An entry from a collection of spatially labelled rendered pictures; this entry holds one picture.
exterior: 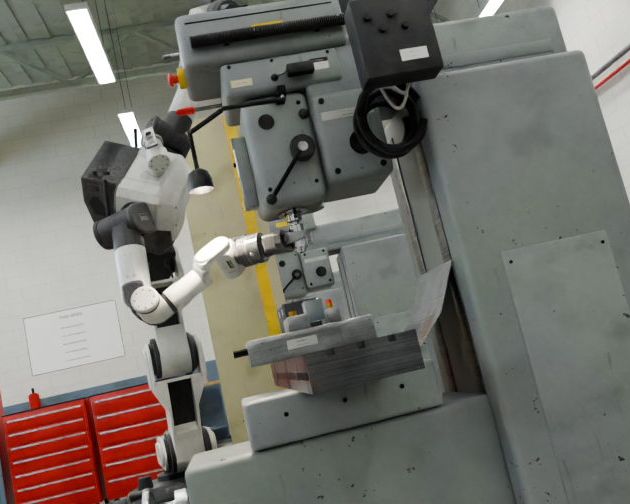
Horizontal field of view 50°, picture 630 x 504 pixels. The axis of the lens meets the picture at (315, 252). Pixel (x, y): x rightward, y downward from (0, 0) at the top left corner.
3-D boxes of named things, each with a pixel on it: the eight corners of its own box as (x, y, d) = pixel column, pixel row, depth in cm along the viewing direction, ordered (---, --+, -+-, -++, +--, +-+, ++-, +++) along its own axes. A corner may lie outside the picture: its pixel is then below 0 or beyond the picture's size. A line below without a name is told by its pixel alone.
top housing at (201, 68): (183, 67, 185) (172, 13, 187) (189, 105, 210) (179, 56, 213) (350, 41, 192) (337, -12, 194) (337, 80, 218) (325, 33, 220)
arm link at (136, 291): (118, 318, 186) (108, 246, 195) (131, 332, 198) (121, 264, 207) (160, 308, 187) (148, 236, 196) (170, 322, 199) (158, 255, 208)
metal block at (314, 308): (308, 322, 190) (303, 301, 191) (306, 324, 196) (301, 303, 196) (326, 318, 190) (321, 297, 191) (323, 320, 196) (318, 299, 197)
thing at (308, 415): (252, 452, 165) (242, 403, 167) (249, 439, 199) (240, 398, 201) (446, 404, 173) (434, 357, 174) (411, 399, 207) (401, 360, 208)
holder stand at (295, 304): (294, 358, 230) (281, 300, 233) (287, 360, 251) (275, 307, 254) (328, 350, 232) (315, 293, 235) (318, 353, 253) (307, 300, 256)
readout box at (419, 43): (368, 77, 164) (348, -3, 167) (361, 92, 172) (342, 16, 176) (446, 63, 167) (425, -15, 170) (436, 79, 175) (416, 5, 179)
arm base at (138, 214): (107, 260, 205) (86, 229, 202) (123, 243, 217) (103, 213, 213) (148, 241, 201) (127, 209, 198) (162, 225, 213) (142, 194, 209)
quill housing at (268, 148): (262, 209, 183) (238, 98, 188) (260, 225, 203) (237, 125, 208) (331, 195, 186) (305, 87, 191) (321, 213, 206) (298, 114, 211)
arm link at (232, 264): (242, 249, 192) (206, 259, 195) (258, 275, 198) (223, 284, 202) (246, 223, 200) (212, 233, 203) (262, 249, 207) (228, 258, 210)
